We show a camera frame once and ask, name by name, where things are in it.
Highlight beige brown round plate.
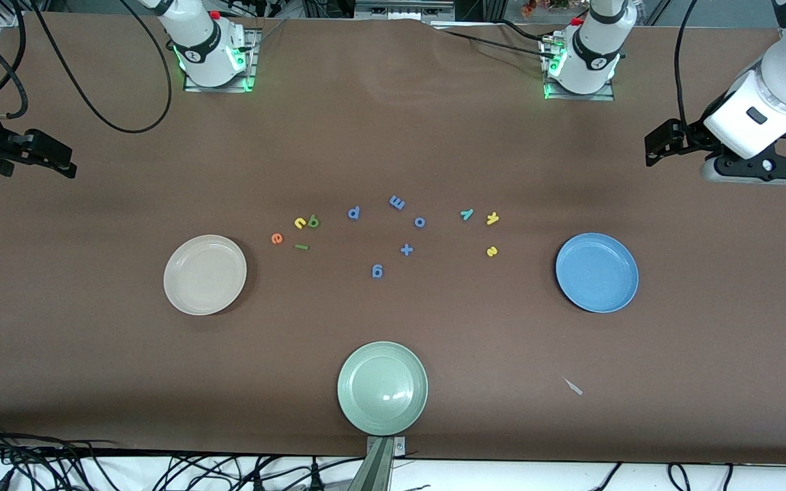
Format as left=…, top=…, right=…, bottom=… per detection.
left=163, top=235, right=248, bottom=316

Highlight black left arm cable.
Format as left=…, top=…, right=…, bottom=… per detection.
left=674, top=0, right=701, bottom=130

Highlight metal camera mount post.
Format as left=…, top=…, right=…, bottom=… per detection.
left=347, top=435, right=407, bottom=491

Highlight black cable on table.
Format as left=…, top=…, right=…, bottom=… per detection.
left=432, top=24, right=557, bottom=63

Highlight brown table cover sheet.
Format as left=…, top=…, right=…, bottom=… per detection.
left=0, top=12, right=786, bottom=464

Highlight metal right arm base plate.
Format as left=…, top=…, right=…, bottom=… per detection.
left=183, top=27, right=258, bottom=93

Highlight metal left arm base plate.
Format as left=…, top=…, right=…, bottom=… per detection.
left=544, top=34, right=615, bottom=102

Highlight aluminium frame beam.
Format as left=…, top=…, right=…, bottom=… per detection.
left=354, top=0, right=456, bottom=23

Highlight blue round plate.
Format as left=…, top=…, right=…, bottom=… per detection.
left=555, top=233, right=640, bottom=314

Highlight pale green round plate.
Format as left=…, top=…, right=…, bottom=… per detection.
left=336, top=341, right=429, bottom=437

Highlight long black looping cable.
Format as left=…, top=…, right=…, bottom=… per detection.
left=28, top=0, right=174, bottom=134

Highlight tangled black floor cables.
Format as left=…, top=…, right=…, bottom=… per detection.
left=0, top=419, right=366, bottom=491

